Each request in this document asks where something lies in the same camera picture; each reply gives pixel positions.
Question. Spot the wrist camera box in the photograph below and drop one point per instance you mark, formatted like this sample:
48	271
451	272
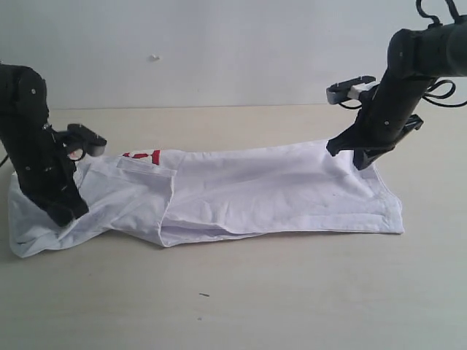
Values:
82	141
341	92

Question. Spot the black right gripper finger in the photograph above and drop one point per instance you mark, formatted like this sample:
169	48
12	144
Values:
363	158
346	140

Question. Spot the white t-shirt red lettering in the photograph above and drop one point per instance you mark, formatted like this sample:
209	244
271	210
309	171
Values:
171	197

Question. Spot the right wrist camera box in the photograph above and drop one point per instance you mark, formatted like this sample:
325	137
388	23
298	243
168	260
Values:
341	92

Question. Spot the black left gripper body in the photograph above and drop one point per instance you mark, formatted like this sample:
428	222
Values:
45	173

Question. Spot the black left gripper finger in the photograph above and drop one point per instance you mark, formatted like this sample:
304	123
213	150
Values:
63	215

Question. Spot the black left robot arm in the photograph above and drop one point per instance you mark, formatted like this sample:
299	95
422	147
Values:
23	100

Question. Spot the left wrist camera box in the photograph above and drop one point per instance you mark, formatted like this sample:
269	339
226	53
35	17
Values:
82	141

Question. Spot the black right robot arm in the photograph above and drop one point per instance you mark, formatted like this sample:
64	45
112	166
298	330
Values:
416	61

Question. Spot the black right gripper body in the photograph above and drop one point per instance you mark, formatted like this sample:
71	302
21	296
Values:
386	109

